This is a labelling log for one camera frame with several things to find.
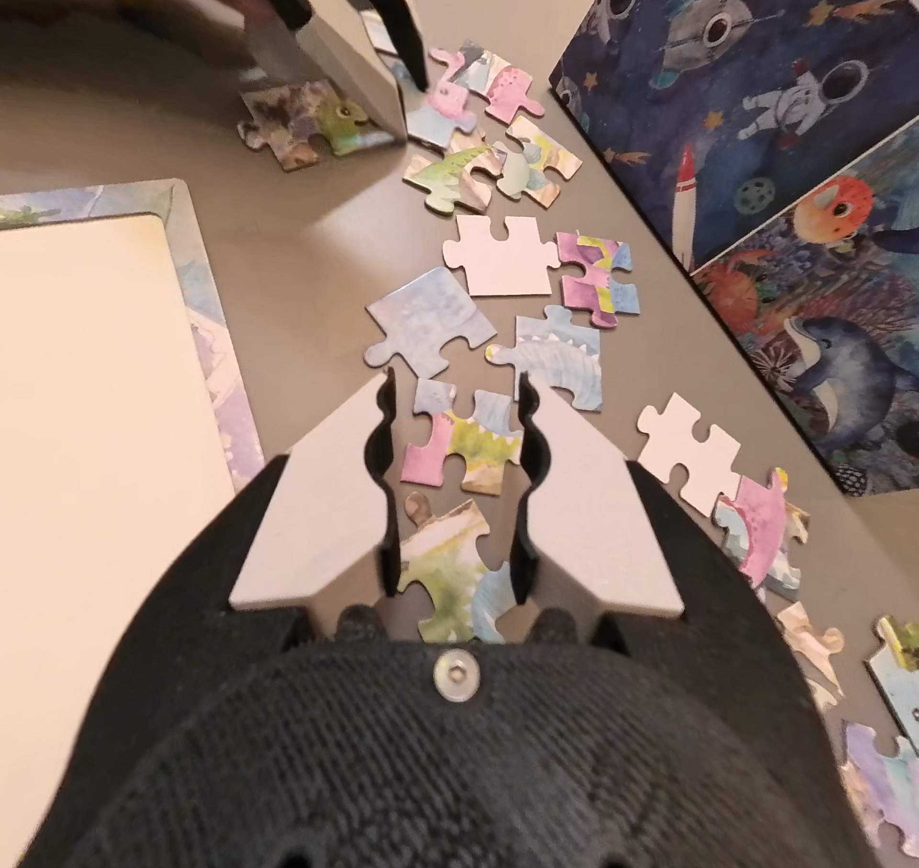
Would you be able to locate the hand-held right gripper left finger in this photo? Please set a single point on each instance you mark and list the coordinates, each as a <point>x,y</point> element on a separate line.
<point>316,523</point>

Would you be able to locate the illustrated puzzle box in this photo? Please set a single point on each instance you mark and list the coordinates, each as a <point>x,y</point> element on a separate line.
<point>754,92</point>

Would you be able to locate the puzzle tray with painted border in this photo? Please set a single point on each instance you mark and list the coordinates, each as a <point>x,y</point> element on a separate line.
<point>86,415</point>

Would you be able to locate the pink yellow joined jigsaw piece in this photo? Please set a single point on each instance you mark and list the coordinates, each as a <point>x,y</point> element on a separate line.
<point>596,279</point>

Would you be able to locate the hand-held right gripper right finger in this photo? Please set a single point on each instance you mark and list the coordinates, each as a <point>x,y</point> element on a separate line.
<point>603,530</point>

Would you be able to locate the pile of jigsaw pieces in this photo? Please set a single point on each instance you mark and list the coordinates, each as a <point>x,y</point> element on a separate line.
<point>502,257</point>

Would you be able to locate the light blue jigsaw piece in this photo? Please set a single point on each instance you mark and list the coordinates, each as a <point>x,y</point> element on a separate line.
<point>431,322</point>

